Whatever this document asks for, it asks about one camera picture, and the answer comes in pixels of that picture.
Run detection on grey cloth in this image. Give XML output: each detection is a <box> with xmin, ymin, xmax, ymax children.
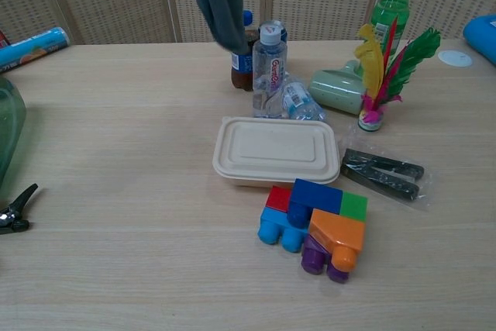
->
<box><xmin>140</xmin><ymin>0</ymin><xmax>250</xmax><ymax>55</ymax></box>

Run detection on beige lidded lunch box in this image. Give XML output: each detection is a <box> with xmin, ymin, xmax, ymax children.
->
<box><xmin>212</xmin><ymin>116</ymin><xmax>341</xmax><ymax>188</ymax></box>

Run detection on red toy block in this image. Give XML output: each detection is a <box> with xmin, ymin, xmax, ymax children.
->
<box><xmin>265</xmin><ymin>185</ymin><xmax>293</xmax><ymax>214</ymax></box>

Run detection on small clear water bottle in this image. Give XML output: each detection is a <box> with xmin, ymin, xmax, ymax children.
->
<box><xmin>282</xmin><ymin>71</ymin><xmax>329</xmax><ymax>122</ymax></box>

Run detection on cola bottle with blue cap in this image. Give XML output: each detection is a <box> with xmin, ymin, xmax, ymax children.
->
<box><xmin>229</xmin><ymin>9</ymin><xmax>260</xmax><ymax>93</ymax></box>

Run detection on clear water bottle white cap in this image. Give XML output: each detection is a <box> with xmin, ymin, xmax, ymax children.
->
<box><xmin>252</xmin><ymin>23</ymin><xmax>290</xmax><ymax>119</ymax></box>

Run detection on dark blue toy block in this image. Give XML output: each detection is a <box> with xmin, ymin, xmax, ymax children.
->
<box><xmin>287</xmin><ymin>178</ymin><xmax>344</xmax><ymax>230</ymax></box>

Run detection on light blue toy block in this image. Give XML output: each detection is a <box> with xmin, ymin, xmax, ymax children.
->
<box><xmin>257</xmin><ymin>206</ymin><xmax>312</xmax><ymax>253</ymax></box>

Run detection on pale green lint roller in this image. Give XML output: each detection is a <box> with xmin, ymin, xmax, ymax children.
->
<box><xmin>308</xmin><ymin>59</ymin><xmax>367</xmax><ymax>116</ymax></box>

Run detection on blue-capped bottle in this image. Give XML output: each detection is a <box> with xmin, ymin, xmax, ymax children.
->
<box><xmin>270</xmin><ymin>19</ymin><xmax>290</xmax><ymax>43</ymax></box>

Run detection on green toy block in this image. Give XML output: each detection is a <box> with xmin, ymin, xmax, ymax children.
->
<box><xmin>339</xmin><ymin>191</ymin><xmax>369</xmax><ymax>224</ymax></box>

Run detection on orange toy block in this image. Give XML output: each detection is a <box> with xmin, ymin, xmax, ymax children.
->
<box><xmin>308</xmin><ymin>209</ymin><xmax>367</xmax><ymax>273</ymax></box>

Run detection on purple toy block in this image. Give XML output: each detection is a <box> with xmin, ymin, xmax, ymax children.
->
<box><xmin>301</xmin><ymin>234</ymin><xmax>350</xmax><ymax>284</ymax></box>

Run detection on black tongs in plastic bag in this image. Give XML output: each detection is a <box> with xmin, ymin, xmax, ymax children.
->
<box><xmin>335</xmin><ymin>129</ymin><xmax>433</xmax><ymax>212</ymax></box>

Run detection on colourful feather shuttlecock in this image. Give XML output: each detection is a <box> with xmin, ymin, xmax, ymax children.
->
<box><xmin>355</xmin><ymin>16</ymin><xmax>443</xmax><ymax>133</ymax></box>

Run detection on wooden perforated folding screen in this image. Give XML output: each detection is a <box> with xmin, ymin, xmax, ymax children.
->
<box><xmin>0</xmin><ymin>0</ymin><xmax>496</xmax><ymax>46</ymax></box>

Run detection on green plastic soda bottle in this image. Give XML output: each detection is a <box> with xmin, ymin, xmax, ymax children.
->
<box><xmin>370</xmin><ymin>0</ymin><xmax>417</xmax><ymax>63</ymax></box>

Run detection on white round lid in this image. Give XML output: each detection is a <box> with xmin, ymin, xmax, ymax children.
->
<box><xmin>438</xmin><ymin>50</ymin><xmax>474</xmax><ymax>68</ymax></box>

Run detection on blue snack tube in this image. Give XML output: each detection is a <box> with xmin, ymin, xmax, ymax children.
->
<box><xmin>0</xmin><ymin>26</ymin><xmax>72</xmax><ymax>73</ymax></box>

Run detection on green translucent container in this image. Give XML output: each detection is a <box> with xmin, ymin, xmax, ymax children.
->
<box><xmin>0</xmin><ymin>76</ymin><xmax>27</xmax><ymax>189</ymax></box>

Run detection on blue plastic case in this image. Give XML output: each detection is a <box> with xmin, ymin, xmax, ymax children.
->
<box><xmin>462</xmin><ymin>14</ymin><xmax>496</xmax><ymax>67</ymax></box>

